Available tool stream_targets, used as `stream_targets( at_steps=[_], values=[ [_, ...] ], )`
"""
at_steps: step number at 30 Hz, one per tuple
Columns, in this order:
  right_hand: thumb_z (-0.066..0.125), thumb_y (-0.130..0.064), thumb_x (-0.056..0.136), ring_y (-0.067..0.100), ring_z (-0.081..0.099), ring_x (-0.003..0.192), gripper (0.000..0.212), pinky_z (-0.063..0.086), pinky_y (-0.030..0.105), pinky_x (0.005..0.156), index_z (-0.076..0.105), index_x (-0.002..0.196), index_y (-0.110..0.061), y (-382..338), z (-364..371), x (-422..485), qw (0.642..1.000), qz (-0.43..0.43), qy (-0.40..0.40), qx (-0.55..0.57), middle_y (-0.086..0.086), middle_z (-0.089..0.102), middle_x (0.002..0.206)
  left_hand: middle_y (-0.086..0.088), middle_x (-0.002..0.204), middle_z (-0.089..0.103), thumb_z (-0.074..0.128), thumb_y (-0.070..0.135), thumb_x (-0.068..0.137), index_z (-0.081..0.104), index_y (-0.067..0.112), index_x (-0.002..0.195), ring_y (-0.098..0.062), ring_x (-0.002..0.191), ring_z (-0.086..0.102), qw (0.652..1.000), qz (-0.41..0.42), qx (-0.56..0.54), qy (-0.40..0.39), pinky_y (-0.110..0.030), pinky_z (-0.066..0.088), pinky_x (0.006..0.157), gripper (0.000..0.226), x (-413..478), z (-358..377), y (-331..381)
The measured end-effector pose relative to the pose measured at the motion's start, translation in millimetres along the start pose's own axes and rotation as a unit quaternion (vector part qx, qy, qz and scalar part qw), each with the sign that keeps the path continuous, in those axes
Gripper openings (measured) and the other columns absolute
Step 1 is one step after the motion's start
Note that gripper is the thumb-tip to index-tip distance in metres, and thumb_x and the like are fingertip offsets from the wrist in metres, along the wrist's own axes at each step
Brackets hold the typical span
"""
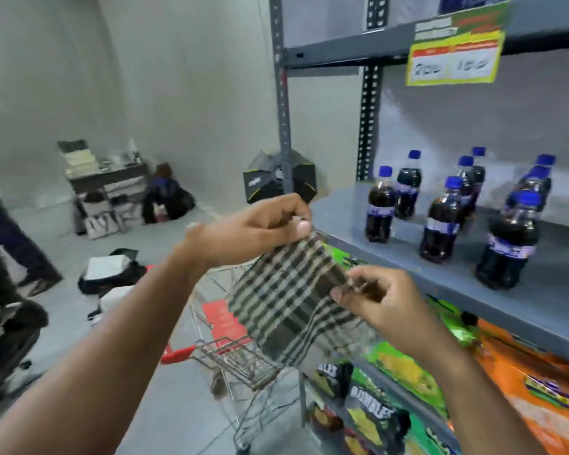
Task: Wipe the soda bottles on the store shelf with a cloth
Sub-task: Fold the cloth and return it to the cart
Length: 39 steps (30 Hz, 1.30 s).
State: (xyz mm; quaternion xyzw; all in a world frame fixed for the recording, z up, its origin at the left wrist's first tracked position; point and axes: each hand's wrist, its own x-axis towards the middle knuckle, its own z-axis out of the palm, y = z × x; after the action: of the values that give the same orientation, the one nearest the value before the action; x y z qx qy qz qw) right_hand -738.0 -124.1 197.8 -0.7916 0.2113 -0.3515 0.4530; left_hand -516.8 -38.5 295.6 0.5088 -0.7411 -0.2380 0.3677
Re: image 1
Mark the person's right forearm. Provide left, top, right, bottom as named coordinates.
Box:
left=419, top=329, right=551, bottom=455

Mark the black snack packet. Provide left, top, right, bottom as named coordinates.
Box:
left=310, top=361, right=354, bottom=399
left=344, top=385, right=412, bottom=455

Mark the person's left forearm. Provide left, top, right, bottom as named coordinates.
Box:
left=0, top=234, right=208, bottom=455

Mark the group of dark soda bottles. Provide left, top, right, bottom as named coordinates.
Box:
left=364, top=146, right=557, bottom=291

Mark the person's left hand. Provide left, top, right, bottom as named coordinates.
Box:
left=185, top=192, right=314, bottom=276

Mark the orange snack packet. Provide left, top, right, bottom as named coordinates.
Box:
left=472, top=318, right=569, bottom=455

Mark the metal shopping cart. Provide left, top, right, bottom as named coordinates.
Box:
left=160, top=263, right=309, bottom=453

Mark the black backpack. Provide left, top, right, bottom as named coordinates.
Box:
left=141, top=177, right=196, bottom=224

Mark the black office chair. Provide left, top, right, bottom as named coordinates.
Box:
left=0, top=298, right=50, bottom=413

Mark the black softbox light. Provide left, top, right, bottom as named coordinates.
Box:
left=243, top=149, right=318, bottom=205

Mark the dark wooden desk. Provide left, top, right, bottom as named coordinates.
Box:
left=65, top=162, right=150, bottom=195

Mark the white box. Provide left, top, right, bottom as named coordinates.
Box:
left=84, top=254, right=132, bottom=281

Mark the yellow and green price sign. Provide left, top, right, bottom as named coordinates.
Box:
left=405, top=2, right=512, bottom=87

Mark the black bag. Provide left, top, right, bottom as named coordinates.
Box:
left=78, top=248, right=148, bottom=296

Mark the person's right hand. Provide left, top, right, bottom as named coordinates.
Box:
left=330, top=266, right=450, bottom=364

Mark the stack of boxes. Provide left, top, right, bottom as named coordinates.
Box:
left=57, top=139, right=100, bottom=178

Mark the green snack packet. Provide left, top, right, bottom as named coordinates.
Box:
left=366, top=341, right=449, bottom=417

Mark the black and beige checked cloth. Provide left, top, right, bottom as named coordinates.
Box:
left=228, top=231, right=377, bottom=367

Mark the grey metal shelving rack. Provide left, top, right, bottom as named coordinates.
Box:
left=268, top=0, right=569, bottom=455

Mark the white patterned bag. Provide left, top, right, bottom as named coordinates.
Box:
left=83, top=209, right=124, bottom=240

